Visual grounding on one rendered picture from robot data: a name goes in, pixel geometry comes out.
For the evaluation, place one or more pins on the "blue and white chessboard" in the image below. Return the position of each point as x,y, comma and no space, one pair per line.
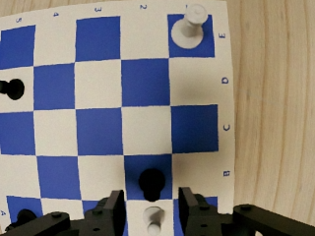
108,94

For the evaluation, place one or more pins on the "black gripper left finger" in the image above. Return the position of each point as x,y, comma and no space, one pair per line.
109,210

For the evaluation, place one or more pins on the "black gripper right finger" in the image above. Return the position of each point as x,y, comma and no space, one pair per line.
198,218

